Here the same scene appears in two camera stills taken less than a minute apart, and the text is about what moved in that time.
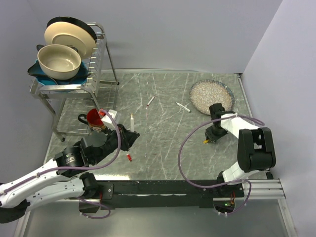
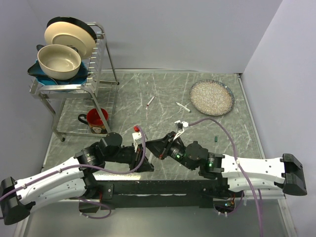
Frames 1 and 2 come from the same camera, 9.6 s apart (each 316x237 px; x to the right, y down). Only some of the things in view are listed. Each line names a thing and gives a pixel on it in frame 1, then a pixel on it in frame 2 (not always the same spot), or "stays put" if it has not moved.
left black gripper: (127, 138) -> (136, 157)
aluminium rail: (260, 189) stays put
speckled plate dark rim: (204, 93) stays put
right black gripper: (208, 134) -> (157, 148)
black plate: (74, 20) stays put
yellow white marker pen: (132, 124) -> (150, 156)
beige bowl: (59, 61) stays put
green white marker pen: (184, 107) stays put
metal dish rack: (75, 108) stays put
